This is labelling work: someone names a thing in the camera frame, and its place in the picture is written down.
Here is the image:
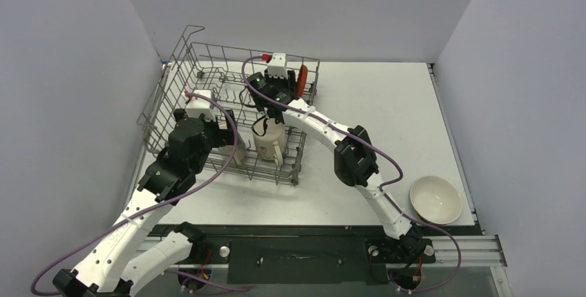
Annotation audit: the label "grey wire dish rack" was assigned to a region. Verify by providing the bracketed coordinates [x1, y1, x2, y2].
[137, 25, 321, 187]

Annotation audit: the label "cream mug with dragon print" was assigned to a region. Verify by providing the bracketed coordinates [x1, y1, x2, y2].
[215, 121, 246, 165]

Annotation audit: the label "cream mug with floral print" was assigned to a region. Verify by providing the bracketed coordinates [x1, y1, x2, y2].
[251, 117, 286, 168]

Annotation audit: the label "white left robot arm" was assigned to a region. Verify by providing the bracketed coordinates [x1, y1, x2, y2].
[53, 109, 238, 296]

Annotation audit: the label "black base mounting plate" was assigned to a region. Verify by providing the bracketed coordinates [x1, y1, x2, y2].
[151, 224, 436, 285]

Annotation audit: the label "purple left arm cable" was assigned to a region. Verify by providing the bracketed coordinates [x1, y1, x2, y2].
[30, 93, 240, 297]

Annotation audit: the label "white bowl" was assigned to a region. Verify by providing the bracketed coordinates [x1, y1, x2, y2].
[409, 176, 463, 226]

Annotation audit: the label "red plastic plate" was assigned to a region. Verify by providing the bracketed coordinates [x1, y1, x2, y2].
[296, 64, 308, 97]

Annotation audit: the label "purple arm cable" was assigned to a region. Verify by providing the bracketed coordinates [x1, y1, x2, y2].
[241, 56, 462, 294]
[30, 93, 240, 297]

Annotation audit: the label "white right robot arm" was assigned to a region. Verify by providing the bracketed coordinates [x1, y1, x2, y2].
[245, 73, 426, 260]

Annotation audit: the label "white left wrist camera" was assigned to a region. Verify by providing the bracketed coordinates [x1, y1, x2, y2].
[184, 90, 215, 122]

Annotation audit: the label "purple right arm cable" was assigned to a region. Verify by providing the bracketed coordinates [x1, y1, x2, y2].
[241, 56, 462, 294]

